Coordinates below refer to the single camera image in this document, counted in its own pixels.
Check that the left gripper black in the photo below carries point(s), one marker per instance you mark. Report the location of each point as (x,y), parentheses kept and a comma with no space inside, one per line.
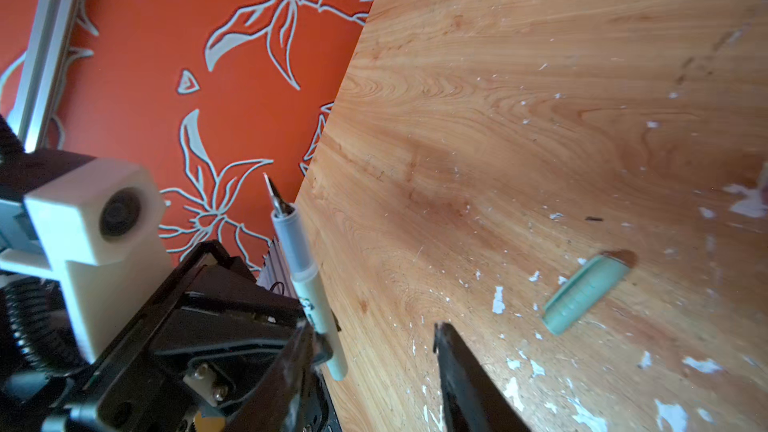
(199,346)

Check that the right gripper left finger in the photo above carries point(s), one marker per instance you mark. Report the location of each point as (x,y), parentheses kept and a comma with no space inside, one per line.
(278,403)

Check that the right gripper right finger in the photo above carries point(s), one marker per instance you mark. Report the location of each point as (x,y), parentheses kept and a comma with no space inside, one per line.
(471,401)

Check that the green pen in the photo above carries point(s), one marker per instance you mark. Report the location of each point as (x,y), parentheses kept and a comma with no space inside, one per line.
(305,277)

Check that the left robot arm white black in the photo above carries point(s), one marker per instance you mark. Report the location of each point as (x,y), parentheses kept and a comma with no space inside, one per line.
(40,360)

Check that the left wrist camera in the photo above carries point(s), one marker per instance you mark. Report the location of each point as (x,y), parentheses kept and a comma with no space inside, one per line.
(98,229)

